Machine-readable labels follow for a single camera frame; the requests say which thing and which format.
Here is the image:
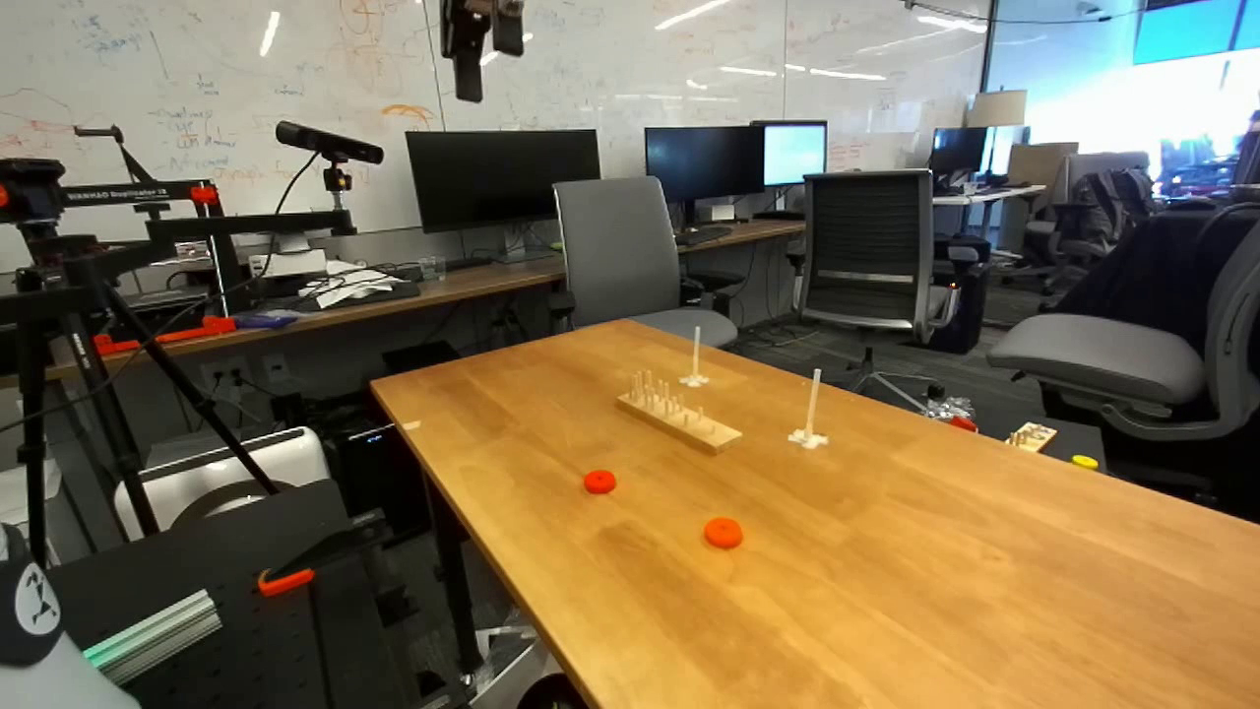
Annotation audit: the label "low black side table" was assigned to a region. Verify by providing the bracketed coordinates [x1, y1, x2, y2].
[971, 416, 1113, 479]

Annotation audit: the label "blue flat item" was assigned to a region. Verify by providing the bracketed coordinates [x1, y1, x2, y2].
[234, 309, 302, 334]

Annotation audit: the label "silver green bar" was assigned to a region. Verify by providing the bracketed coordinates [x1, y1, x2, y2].
[84, 589, 227, 690]

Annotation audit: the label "small dotted wooden block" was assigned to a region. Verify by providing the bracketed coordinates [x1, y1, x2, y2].
[1004, 419, 1064, 459]

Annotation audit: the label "black camera tripod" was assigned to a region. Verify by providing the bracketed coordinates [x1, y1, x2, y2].
[0, 156, 285, 570]

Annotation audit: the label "black rig with orange knobs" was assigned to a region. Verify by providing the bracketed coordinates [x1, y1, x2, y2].
[0, 124, 362, 317]

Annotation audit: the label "black sensor bar on stand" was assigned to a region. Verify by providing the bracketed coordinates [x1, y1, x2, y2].
[273, 119, 388, 246]

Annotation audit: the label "clear peg stand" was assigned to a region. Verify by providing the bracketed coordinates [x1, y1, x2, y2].
[678, 325, 713, 396]
[782, 368, 835, 455]

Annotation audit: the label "black cap with logo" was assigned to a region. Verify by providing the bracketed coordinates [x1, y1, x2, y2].
[0, 526, 69, 670]

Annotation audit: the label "large black monitor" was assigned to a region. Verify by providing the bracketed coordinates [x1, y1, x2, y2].
[402, 127, 602, 237]

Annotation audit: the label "red bar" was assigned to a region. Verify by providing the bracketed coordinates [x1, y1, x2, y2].
[90, 313, 239, 362]

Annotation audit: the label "black draped cloth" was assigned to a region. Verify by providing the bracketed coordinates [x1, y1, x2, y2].
[1059, 198, 1260, 362]

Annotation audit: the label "black computer monitor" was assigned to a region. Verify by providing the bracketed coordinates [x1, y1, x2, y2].
[643, 124, 768, 211]

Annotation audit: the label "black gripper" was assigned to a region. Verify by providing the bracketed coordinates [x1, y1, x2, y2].
[437, 0, 528, 108]

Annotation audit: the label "white ABB controller box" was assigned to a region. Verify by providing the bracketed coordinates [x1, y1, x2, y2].
[111, 423, 333, 546]

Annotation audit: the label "black mesh office chair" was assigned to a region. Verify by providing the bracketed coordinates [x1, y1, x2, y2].
[797, 169, 941, 341]

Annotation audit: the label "white lamp shade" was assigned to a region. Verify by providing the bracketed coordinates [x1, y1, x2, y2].
[970, 89, 1032, 135]

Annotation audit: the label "white papers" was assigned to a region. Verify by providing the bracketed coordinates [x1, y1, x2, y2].
[297, 263, 396, 317]

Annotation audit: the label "wooden peg board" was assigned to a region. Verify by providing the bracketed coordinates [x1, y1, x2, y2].
[613, 368, 748, 459]

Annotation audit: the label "orange handle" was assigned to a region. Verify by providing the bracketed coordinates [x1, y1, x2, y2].
[251, 565, 321, 605]

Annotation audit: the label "grey office chair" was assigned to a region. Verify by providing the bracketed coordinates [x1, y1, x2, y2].
[987, 212, 1260, 455]
[551, 173, 741, 351]

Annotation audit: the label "black robot cart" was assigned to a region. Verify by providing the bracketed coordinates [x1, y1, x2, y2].
[47, 479, 412, 709]

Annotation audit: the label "long wooden desk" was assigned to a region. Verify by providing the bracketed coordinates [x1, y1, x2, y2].
[52, 212, 812, 385]

